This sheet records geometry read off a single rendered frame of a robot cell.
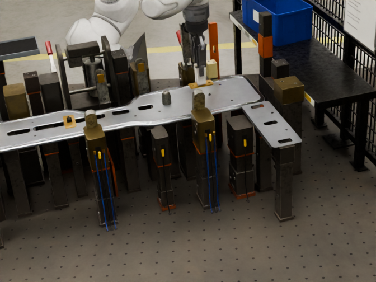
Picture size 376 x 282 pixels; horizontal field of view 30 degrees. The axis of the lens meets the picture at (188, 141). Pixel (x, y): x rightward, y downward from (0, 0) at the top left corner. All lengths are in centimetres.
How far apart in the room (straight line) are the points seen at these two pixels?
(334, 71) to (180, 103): 56
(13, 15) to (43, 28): 47
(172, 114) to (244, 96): 27
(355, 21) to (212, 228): 86
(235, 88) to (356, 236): 67
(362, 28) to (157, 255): 102
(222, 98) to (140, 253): 61
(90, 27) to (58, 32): 283
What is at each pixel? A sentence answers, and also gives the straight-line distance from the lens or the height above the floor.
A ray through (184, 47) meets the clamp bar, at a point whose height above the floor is 113.
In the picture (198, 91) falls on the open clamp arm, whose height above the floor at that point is 112.
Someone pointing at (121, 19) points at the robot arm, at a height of 104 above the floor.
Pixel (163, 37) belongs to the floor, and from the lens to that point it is 554.
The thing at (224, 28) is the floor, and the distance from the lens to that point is 563.
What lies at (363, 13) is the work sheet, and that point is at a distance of 245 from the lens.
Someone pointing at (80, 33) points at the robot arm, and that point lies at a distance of 304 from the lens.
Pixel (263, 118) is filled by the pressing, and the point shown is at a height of 100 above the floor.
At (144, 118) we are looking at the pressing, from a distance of 236.
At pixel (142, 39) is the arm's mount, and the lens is 313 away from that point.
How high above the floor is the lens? 215
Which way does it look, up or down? 31 degrees down
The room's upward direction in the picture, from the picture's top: 4 degrees counter-clockwise
